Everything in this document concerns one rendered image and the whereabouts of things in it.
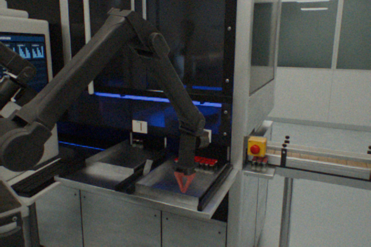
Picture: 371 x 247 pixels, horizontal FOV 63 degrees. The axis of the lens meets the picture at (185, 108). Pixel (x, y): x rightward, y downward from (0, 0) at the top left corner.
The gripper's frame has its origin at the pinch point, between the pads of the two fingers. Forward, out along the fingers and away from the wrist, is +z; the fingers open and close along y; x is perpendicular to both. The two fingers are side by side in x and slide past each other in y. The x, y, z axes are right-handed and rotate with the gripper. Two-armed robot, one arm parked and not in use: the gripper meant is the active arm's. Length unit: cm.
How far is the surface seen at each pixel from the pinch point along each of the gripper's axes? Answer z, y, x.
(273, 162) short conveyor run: -6, 47, -25
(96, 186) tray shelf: 5.3, -2.0, 36.0
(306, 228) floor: 63, 162, -44
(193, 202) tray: 3.4, -0.1, -4.2
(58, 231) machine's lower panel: 60, 50, 104
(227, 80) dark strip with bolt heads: -42, 29, -5
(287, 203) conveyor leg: 14, 55, -33
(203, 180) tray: 0.7, 20.1, -0.5
